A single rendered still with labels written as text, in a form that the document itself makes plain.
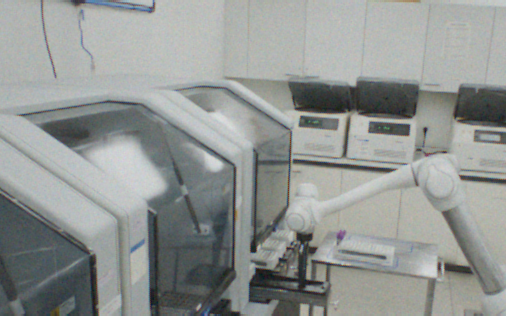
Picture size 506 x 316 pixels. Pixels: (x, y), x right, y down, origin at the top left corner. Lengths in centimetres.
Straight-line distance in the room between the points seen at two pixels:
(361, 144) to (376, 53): 79
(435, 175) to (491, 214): 271
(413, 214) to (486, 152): 77
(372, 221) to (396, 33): 159
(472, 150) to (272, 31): 198
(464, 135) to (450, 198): 253
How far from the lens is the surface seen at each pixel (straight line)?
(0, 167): 127
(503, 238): 469
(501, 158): 451
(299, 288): 234
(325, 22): 474
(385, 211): 457
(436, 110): 504
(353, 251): 267
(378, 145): 446
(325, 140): 450
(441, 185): 193
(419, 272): 259
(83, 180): 133
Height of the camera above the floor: 183
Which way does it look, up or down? 15 degrees down
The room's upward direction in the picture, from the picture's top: 3 degrees clockwise
